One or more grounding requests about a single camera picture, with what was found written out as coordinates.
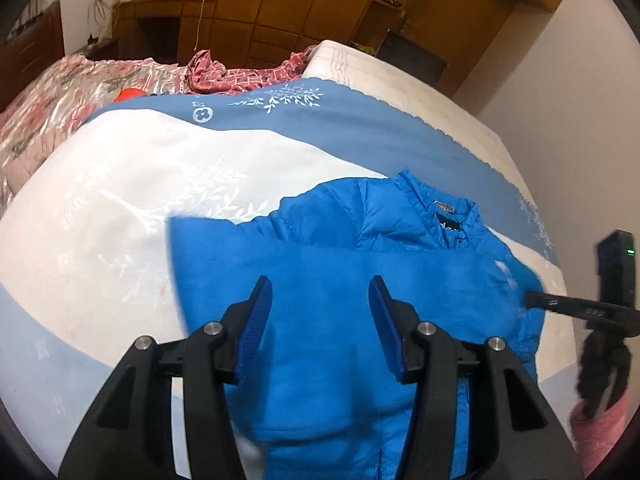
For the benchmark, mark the white mattress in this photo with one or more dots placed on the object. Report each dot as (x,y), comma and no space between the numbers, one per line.
(400,90)

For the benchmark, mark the wooden wardrobe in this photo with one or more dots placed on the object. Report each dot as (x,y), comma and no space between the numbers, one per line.
(310,5)

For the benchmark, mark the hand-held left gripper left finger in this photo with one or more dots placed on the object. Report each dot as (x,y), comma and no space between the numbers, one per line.
(255,330)

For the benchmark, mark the orange object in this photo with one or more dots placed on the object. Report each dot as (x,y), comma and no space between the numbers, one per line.
(131,95)

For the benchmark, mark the red plaid cloth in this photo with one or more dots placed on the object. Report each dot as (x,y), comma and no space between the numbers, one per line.
(235,80)

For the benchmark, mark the blue and white blanket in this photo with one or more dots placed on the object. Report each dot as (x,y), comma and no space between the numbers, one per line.
(150,170)

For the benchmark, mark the person's right forearm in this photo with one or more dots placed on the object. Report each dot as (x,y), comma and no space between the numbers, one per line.
(597,440)

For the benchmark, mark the wooden desk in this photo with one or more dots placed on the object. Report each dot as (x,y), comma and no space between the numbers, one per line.
(165,20)

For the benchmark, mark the dark wooden nightstand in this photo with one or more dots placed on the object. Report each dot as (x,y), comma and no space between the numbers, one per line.
(102,50)

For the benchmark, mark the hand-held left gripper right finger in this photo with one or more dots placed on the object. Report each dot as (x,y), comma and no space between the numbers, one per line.
(387,330)

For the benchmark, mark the person's right hand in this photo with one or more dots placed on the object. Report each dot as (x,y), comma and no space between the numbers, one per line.
(597,370)

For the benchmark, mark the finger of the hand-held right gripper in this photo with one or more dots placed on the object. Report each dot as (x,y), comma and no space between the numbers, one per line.
(560,304)

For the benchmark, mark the blue puffer jacket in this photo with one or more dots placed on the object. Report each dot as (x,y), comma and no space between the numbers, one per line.
(325,270)

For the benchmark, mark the pink floral quilt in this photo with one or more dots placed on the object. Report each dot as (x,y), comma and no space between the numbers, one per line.
(55,95)

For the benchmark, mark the dark wooden headboard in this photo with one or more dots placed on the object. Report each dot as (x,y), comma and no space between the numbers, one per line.
(30,50)

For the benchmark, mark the black box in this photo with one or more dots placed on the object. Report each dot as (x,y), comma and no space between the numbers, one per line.
(410,60)

